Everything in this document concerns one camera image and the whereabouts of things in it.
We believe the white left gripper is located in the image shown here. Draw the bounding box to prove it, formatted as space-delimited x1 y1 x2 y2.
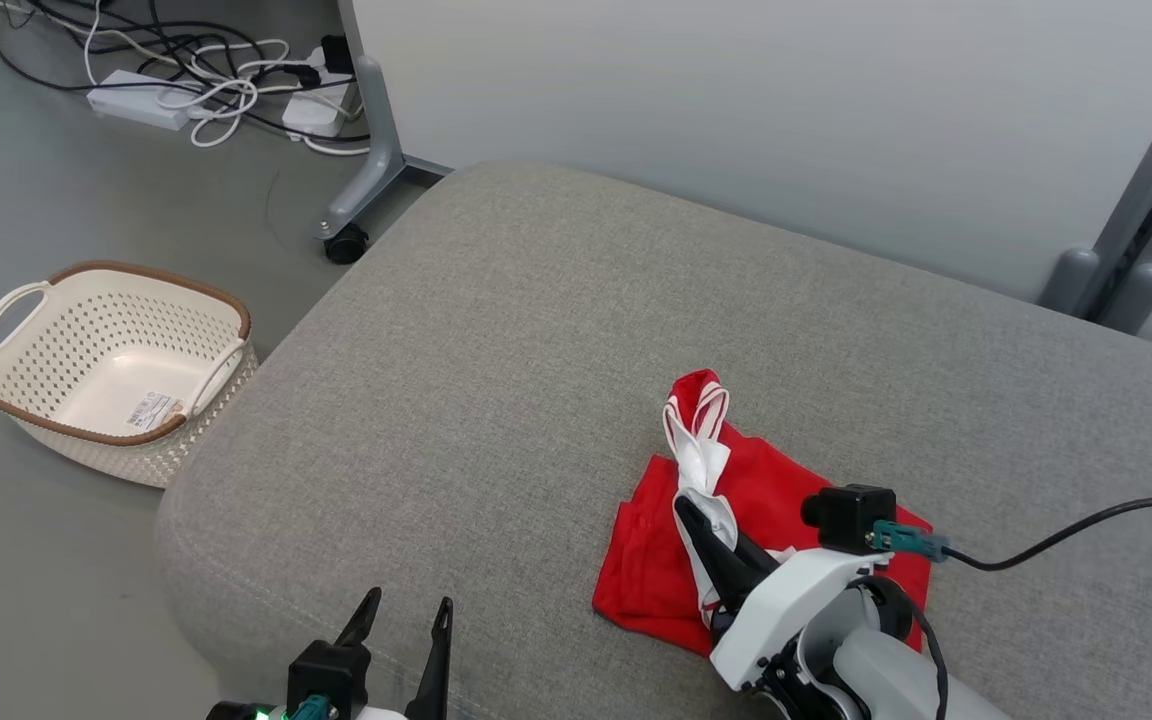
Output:
205 587 456 720

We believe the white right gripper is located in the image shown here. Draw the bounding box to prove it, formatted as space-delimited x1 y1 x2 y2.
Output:
675 496 895 693

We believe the red shirt with white stripes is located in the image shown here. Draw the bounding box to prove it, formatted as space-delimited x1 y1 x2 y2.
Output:
592 369 938 662

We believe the cream perforated laundry basket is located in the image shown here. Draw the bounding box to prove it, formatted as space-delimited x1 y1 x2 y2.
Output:
0 260 260 490

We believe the black caster wheel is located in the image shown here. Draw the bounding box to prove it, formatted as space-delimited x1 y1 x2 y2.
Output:
323 224 371 267

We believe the grey partition leg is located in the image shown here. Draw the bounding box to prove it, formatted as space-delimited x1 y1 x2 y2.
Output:
315 0 455 241

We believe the white power strip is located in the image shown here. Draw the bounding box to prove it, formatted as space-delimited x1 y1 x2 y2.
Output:
85 69 208 132

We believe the black cable with teal connector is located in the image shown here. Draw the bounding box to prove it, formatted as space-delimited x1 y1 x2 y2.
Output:
870 496 1152 574

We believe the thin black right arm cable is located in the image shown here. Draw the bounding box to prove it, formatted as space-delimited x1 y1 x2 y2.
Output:
850 574 950 720

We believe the grey partition post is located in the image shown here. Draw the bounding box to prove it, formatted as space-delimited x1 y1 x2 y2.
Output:
1038 28 1152 337

